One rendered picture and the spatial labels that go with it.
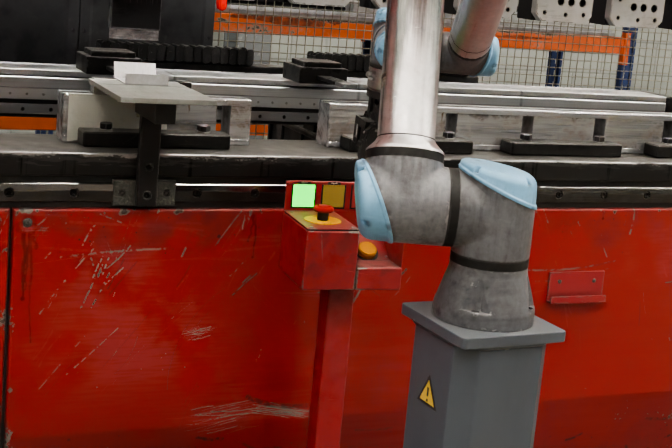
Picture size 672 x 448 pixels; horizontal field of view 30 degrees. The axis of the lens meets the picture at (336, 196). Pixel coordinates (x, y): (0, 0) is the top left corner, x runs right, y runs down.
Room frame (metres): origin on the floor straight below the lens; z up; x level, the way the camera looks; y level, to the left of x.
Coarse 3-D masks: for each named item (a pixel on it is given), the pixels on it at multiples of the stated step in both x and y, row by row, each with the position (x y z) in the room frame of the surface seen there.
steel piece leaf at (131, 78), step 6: (120, 78) 2.49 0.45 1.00; (126, 78) 2.41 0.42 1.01; (132, 78) 2.42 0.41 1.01; (138, 78) 2.42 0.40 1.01; (144, 78) 2.43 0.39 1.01; (150, 78) 2.43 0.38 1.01; (156, 78) 2.44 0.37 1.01; (162, 78) 2.44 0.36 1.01; (168, 78) 2.45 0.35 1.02; (132, 84) 2.42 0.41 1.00; (138, 84) 2.42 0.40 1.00; (144, 84) 2.43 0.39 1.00; (150, 84) 2.43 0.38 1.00; (156, 84) 2.44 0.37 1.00; (162, 84) 2.44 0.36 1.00
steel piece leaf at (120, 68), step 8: (120, 64) 2.51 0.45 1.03; (128, 64) 2.52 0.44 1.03; (136, 64) 2.53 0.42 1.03; (144, 64) 2.53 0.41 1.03; (152, 64) 2.54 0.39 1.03; (120, 72) 2.51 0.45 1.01; (128, 72) 2.51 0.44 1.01; (136, 72) 2.52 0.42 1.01; (144, 72) 2.53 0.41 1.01; (152, 72) 2.54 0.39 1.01
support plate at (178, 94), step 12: (96, 84) 2.39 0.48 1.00; (108, 84) 2.39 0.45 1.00; (168, 84) 2.48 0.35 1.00; (180, 84) 2.49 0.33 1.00; (120, 96) 2.23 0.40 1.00; (132, 96) 2.24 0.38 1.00; (144, 96) 2.26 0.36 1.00; (156, 96) 2.27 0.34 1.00; (168, 96) 2.29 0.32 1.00; (180, 96) 2.30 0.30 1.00; (192, 96) 2.32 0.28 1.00; (204, 96) 2.34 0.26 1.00
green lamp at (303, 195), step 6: (294, 186) 2.42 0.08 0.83; (300, 186) 2.43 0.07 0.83; (306, 186) 2.43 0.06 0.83; (312, 186) 2.43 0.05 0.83; (294, 192) 2.42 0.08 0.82; (300, 192) 2.43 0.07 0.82; (306, 192) 2.43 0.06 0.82; (312, 192) 2.43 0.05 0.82; (294, 198) 2.42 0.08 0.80; (300, 198) 2.43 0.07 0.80; (306, 198) 2.43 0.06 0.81; (312, 198) 2.43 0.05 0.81; (294, 204) 2.42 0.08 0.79; (300, 204) 2.43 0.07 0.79; (306, 204) 2.43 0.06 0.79; (312, 204) 2.43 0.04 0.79
